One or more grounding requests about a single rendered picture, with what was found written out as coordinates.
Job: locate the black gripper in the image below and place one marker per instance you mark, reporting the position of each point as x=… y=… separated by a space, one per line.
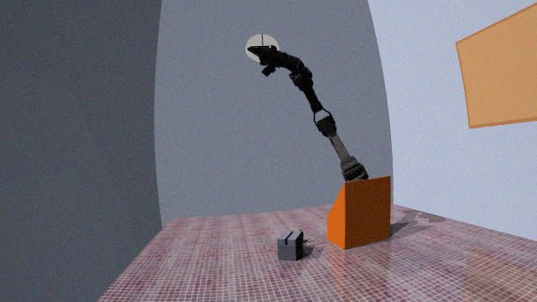
x=266 y=54

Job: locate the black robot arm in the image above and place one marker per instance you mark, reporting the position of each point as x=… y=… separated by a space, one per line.
x=351 y=169

